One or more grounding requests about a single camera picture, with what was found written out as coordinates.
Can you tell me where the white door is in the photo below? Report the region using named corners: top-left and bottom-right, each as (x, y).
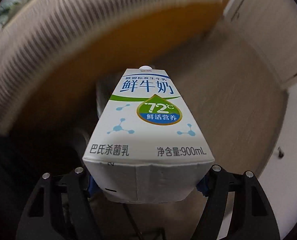
top-left (224, 0), bottom-right (297, 90)

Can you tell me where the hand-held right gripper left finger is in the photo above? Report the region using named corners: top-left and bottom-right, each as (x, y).
top-left (18, 167), bottom-right (99, 240)

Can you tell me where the wooden bed frame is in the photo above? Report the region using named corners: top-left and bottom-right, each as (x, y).
top-left (21, 0), bottom-right (235, 135)

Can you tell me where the brown checkered cloth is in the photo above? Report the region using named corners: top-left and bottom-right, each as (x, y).
top-left (0, 0), bottom-right (225, 135)

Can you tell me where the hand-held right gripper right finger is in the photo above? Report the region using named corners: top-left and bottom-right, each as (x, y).
top-left (194, 164), bottom-right (281, 240)

